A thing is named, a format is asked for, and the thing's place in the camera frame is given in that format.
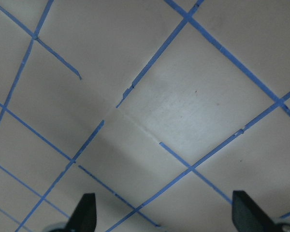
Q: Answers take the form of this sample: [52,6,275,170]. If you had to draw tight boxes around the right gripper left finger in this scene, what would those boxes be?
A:
[63,193,97,232]

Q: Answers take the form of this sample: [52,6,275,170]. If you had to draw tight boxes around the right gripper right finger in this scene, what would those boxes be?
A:
[232,190,275,232]

